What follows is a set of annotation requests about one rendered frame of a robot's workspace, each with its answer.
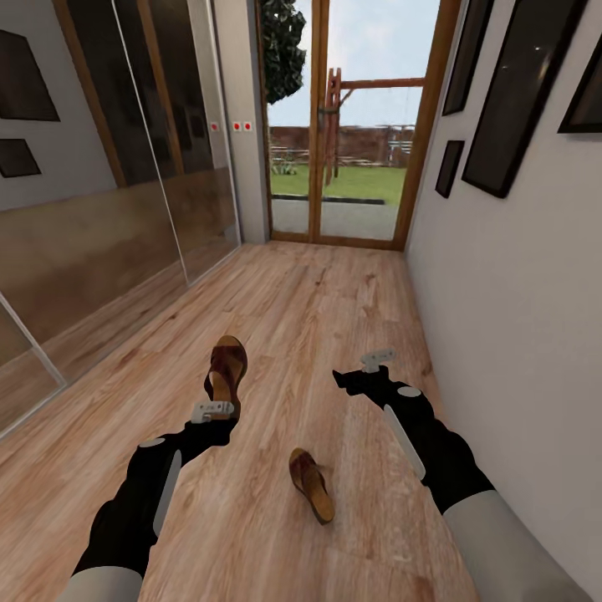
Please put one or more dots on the picture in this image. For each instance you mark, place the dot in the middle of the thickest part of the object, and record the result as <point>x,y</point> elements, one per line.
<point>537,35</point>
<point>584,114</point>

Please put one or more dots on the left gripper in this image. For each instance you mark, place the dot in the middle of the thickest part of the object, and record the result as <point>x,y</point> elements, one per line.
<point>211,433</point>

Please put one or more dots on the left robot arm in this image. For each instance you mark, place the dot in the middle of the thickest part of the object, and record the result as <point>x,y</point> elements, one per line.
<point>113,567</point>

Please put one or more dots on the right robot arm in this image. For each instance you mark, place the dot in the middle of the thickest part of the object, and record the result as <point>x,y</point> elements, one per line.
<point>507,563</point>

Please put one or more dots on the sandal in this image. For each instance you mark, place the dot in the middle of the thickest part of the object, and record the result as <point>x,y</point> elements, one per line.
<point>228,367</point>
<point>308,480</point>

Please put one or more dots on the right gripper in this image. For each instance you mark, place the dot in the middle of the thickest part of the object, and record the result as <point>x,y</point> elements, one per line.
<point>360,382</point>

